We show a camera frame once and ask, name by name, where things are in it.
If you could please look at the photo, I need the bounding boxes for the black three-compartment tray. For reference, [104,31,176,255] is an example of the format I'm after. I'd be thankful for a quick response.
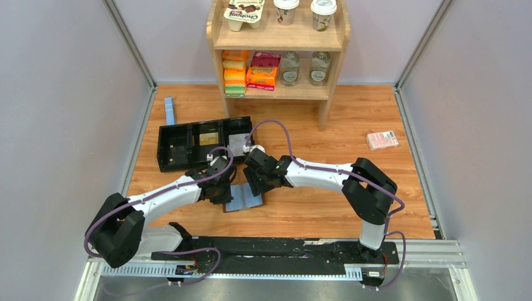
[157,116,253,172]

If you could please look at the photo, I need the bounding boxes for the red snack box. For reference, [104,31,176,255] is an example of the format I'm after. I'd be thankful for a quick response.
[250,51,282,68]

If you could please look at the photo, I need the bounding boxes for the yogurt cup multipack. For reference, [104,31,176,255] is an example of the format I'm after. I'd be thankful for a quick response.
[224,0,265,31]

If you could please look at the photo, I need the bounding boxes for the paper coffee cup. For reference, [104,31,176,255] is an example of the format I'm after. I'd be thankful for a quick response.
[274,0,300,26]
[310,0,338,32]

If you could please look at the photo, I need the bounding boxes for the right glass water bottle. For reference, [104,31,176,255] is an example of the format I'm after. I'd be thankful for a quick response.
[309,51,331,86]

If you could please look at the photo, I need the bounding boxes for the brown leather card holder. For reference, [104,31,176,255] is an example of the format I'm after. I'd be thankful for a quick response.
[223,183,263,213]

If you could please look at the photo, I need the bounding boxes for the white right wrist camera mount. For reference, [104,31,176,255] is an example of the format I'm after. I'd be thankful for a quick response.
[242,144,265,155]

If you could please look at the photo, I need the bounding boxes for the left paper coffee cup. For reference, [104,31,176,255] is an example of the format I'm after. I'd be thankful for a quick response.
[274,0,300,26]

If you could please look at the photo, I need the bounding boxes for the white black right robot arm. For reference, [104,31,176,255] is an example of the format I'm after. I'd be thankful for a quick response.
[243,147,397,263]

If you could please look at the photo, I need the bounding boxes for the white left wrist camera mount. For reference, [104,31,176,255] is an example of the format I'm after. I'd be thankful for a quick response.
[206,154,229,169]

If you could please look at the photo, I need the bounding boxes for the orange snack box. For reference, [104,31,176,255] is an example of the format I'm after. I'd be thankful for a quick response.
[246,66,278,88]

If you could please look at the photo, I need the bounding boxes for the blue plastic strip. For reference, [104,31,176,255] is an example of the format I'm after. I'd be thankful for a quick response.
[164,97,176,125]

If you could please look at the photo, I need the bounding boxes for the glass water bottle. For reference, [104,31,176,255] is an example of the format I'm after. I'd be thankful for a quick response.
[279,51,300,87]
[309,51,331,86]

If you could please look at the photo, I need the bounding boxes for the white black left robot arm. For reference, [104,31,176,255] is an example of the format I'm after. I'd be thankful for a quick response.
[83,157,237,268]

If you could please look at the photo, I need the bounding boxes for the right paper coffee cup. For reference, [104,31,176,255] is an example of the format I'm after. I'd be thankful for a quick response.
[310,0,338,32]

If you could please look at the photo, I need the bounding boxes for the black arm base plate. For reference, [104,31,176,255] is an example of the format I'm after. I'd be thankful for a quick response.
[150,236,400,277]

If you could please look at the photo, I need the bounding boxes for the pink wrapped card pack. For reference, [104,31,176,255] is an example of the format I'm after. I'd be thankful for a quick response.
[366,130,399,151]

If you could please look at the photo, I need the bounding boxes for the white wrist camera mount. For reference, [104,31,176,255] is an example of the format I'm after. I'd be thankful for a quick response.
[206,154,229,169]
[242,144,265,155]

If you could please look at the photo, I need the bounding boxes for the left glass water bottle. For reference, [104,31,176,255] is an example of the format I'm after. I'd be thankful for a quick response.
[279,51,300,87]

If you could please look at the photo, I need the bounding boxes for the aluminium frame rail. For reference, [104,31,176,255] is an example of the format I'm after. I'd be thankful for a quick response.
[75,235,477,300]

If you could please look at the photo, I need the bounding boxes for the silver VIP card top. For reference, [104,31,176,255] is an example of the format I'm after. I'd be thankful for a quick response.
[228,133,249,157]

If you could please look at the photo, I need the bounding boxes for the stack of colourful sponges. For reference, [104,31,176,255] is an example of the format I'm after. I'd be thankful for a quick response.
[221,50,252,98]

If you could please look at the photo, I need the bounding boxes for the gold credit card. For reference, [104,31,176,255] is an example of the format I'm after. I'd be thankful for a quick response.
[198,132,220,146]

